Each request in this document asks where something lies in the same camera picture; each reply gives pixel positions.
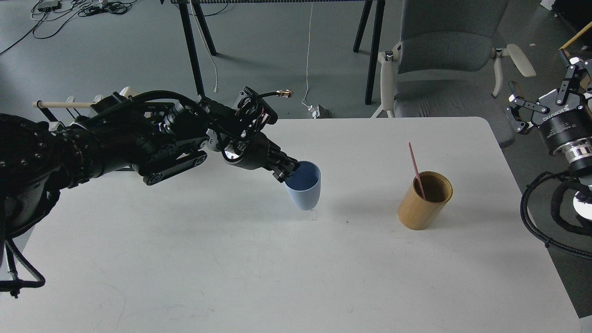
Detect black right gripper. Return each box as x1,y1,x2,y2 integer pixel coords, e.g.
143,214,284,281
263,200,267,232
505,49,592,156

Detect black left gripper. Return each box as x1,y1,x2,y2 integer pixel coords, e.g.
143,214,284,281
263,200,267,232
222,133,300,183

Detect blue cup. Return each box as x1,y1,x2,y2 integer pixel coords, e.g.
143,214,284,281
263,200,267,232
284,160,321,210

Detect pink chopstick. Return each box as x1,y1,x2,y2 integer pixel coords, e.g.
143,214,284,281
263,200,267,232
407,142,426,199

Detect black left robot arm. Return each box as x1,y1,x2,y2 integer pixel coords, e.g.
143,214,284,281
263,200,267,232
0,88,303,298

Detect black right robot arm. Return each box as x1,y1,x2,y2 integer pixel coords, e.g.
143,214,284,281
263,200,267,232
505,49,592,259

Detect white square cup on rack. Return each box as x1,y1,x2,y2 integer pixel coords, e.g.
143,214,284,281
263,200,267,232
119,86,140,98

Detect white power adapter on floor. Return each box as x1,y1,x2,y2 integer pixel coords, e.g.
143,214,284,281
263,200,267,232
308,104,333,119

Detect wooden stick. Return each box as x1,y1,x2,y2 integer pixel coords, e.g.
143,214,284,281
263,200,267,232
558,31,591,50

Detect grey office chair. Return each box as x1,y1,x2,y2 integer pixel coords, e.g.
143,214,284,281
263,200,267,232
372,0,536,148

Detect bamboo cylindrical holder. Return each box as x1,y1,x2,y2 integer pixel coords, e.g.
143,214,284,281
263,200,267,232
397,171,453,230

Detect black table legs right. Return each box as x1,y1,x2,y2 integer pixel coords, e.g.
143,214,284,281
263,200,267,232
353,0,387,105

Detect black table legs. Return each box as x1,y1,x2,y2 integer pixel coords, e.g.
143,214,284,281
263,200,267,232
176,0,218,98
353,0,387,105

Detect black table legs left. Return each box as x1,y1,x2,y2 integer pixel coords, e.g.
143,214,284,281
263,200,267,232
176,0,218,98

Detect white hanging cable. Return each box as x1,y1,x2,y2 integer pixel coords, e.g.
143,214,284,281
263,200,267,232
302,0,316,111

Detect black floor cables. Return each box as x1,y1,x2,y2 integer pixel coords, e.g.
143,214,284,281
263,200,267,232
0,0,139,54

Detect black wire cup rack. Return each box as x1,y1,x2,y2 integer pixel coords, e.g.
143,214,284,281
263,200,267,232
32,95,121,135

